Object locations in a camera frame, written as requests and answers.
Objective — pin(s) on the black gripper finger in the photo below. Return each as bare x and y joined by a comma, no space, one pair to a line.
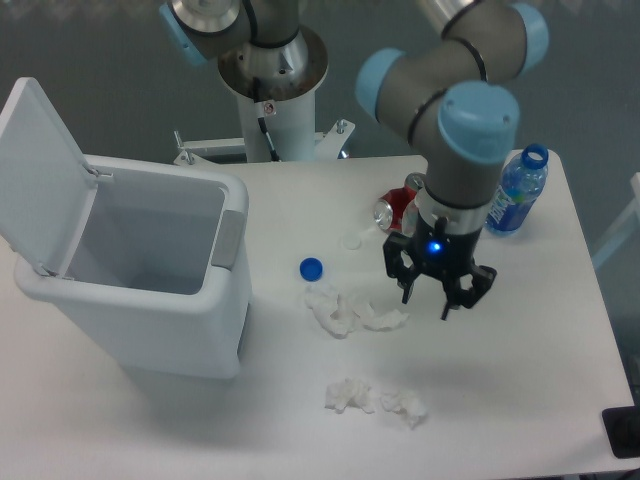
482,279
401,262

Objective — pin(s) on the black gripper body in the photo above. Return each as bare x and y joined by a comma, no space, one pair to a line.
442,256

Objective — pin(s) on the white trash can lid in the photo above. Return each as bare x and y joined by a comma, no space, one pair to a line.
48,187

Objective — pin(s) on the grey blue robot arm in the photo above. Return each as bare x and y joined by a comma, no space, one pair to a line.
450,105

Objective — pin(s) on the crushed red soda can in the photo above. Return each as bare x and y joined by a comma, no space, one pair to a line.
389,209

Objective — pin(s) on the white bottle cap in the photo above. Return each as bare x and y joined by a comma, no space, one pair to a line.
351,241

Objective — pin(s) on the blue bottle cap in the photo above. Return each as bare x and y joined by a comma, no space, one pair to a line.
311,269

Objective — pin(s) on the white trash can body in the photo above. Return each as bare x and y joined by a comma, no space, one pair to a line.
160,279

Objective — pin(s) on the clear green label bottle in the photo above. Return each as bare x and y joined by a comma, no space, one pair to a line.
410,217

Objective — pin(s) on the large crumpled white tissue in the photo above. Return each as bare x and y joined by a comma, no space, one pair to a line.
340,315

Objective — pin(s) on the blue plastic bottle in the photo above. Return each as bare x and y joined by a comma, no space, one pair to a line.
522,181

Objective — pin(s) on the small crumpled tissue right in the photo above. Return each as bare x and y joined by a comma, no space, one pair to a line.
407,404

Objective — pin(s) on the small crumpled tissue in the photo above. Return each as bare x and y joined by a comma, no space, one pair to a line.
349,392
407,404

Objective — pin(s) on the small crumpled tissue left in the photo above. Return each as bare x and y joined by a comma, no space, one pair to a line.
349,392

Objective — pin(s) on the black device at edge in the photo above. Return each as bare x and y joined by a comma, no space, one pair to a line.
622,429

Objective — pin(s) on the white metal base frame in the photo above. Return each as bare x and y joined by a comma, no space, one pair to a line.
329,145

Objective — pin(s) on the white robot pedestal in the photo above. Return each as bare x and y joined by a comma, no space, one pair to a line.
275,93

